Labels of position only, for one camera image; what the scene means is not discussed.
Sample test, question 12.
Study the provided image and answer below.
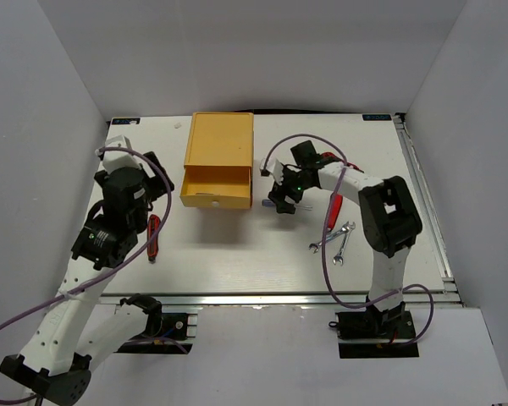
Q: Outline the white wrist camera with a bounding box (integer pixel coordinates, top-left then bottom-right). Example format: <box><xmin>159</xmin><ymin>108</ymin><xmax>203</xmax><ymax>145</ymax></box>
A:
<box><xmin>259</xmin><ymin>157</ymin><xmax>285</xmax><ymax>184</ymax></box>
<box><xmin>95</xmin><ymin>135</ymin><xmax>141</xmax><ymax>174</ymax></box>

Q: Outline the yellow drawer cabinet shell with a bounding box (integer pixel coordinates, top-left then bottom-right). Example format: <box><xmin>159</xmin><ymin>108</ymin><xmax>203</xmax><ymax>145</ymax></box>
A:
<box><xmin>184</xmin><ymin>112</ymin><xmax>254</xmax><ymax>167</ymax></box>

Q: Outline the right blue table sticker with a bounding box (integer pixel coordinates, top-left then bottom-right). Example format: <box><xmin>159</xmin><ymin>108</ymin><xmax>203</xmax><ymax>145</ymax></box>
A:
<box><xmin>362</xmin><ymin>114</ymin><xmax>393</xmax><ymax>122</ymax></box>

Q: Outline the silver wrench lower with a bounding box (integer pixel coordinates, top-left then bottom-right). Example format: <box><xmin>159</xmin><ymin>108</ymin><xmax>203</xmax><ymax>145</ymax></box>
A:
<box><xmin>333</xmin><ymin>230</ymin><xmax>351</xmax><ymax>266</ymax></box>

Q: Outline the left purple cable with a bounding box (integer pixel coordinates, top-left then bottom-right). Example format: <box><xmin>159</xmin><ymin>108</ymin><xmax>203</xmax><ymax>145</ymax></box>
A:
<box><xmin>0</xmin><ymin>145</ymin><xmax>187</xmax><ymax>401</ymax></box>

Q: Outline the yellow top drawer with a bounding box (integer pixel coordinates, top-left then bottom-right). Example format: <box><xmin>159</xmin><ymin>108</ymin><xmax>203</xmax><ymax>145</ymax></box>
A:
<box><xmin>180</xmin><ymin>166</ymin><xmax>252</xmax><ymax>210</ymax></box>

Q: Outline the blue table sticker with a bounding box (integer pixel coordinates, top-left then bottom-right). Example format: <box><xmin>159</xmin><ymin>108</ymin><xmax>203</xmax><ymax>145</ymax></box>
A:
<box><xmin>362</xmin><ymin>114</ymin><xmax>393</xmax><ymax>122</ymax></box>
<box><xmin>111</xmin><ymin>118</ymin><xmax>141</xmax><ymax>125</ymax></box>

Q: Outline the silver wrench upper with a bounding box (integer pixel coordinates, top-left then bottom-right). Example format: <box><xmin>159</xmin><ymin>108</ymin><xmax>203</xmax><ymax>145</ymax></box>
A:
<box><xmin>308</xmin><ymin>222</ymin><xmax>356</xmax><ymax>253</ymax></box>

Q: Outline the red utility knife top right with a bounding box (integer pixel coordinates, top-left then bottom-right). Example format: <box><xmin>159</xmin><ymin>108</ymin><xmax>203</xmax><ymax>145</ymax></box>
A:
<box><xmin>322</xmin><ymin>151</ymin><xmax>364</xmax><ymax>173</ymax></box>

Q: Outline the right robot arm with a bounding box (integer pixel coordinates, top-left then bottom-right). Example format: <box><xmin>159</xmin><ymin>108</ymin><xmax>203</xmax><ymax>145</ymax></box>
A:
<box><xmin>260</xmin><ymin>140</ymin><xmax>422</xmax><ymax>337</ymax></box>

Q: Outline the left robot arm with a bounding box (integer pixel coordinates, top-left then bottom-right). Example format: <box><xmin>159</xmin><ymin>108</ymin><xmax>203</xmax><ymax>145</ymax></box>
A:
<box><xmin>0</xmin><ymin>145</ymin><xmax>174</xmax><ymax>405</ymax></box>

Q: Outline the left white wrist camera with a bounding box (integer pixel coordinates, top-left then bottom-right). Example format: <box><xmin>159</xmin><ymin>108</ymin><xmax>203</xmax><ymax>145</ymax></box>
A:
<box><xmin>95</xmin><ymin>135</ymin><xmax>141</xmax><ymax>174</ymax></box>

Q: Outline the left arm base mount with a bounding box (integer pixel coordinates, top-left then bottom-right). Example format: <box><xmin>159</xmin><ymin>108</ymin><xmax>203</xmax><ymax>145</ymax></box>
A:
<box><xmin>117</xmin><ymin>294</ymin><xmax>195</xmax><ymax>355</ymax></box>

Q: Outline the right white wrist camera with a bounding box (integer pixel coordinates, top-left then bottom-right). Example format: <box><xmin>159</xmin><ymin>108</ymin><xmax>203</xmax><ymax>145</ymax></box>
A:
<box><xmin>259</xmin><ymin>157</ymin><xmax>285</xmax><ymax>184</ymax></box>

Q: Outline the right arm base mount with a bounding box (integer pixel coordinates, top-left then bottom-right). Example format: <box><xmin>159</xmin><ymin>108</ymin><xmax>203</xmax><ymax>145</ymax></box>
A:
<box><xmin>328</xmin><ymin>311</ymin><xmax>420</xmax><ymax>359</ymax></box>

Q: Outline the aluminium right side rail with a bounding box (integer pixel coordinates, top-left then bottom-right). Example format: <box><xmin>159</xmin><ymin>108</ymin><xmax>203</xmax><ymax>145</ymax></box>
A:
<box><xmin>392</xmin><ymin>112</ymin><xmax>465</xmax><ymax>308</ymax></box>

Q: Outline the red utility knife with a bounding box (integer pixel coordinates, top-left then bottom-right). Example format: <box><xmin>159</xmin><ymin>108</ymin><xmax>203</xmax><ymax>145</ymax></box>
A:
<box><xmin>326</xmin><ymin>195</ymin><xmax>343</xmax><ymax>233</ymax></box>
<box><xmin>322</xmin><ymin>151</ymin><xmax>364</xmax><ymax>173</ymax></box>
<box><xmin>146</xmin><ymin>214</ymin><xmax>160</xmax><ymax>264</ymax></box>

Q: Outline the large blue handle screwdriver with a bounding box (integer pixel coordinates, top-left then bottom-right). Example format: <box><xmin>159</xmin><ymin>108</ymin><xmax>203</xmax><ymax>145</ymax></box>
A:
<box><xmin>262</xmin><ymin>199</ymin><xmax>312</xmax><ymax>211</ymax></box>

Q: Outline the left blue table sticker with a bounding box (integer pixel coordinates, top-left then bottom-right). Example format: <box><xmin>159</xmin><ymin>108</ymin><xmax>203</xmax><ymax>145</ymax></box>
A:
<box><xmin>111</xmin><ymin>118</ymin><xmax>141</xmax><ymax>125</ymax></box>

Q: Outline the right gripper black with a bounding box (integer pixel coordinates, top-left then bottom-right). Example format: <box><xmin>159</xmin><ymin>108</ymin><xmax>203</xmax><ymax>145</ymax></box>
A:
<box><xmin>268</xmin><ymin>163</ymin><xmax>313</xmax><ymax>215</ymax></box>

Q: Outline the red utility knife centre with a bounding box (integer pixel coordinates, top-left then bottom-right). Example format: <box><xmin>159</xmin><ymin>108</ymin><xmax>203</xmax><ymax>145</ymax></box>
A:
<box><xmin>326</xmin><ymin>195</ymin><xmax>343</xmax><ymax>233</ymax></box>

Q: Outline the aluminium rail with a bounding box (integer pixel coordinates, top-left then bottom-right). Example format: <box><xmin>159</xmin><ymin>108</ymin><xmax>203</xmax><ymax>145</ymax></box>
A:
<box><xmin>392</xmin><ymin>112</ymin><xmax>465</xmax><ymax>308</ymax></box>
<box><xmin>97</xmin><ymin>290</ymin><xmax>462</xmax><ymax>307</ymax></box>

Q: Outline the aluminium front rail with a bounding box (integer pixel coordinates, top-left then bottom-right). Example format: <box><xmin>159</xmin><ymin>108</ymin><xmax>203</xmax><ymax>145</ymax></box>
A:
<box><xmin>97</xmin><ymin>290</ymin><xmax>462</xmax><ymax>307</ymax></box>

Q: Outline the silver wrench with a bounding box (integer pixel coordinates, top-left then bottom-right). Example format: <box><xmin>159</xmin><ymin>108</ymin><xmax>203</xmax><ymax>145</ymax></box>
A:
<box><xmin>308</xmin><ymin>222</ymin><xmax>356</xmax><ymax>253</ymax></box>
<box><xmin>333</xmin><ymin>230</ymin><xmax>351</xmax><ymax>266</ymax></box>

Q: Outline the red utility knife left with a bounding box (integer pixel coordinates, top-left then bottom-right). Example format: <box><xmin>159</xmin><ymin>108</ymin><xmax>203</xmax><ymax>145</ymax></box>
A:
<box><xmin>146</xmin><ymin>214</ymin><xmax>160</xmax><ymax>264</ymax></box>

